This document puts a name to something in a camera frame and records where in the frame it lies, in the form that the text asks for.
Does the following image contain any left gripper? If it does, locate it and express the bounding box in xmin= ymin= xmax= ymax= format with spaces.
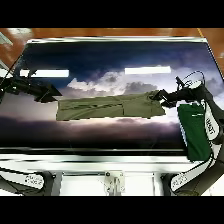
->
xmin=33 ymin=82 xmax=63 ymax=103

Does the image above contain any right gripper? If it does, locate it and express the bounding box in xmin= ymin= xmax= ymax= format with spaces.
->
xmin=159 ymin=88 xmax=178 ymax=109

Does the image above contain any olive green shirt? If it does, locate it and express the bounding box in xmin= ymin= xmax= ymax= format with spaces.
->
xmin=55 ymin=90 xmax=167 ymax=122

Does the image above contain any dark green garment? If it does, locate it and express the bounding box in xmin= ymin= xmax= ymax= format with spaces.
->
xmin=176 ymin=102 xmax=213 ymax=163

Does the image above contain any black cable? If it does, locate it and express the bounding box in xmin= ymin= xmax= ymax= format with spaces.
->
xmin=181 ymin=70 xmax=206 ymax=88

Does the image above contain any silver frame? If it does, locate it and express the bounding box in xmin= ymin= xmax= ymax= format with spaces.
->
xmin=0 ymin=35 xmax=224 ymax=197

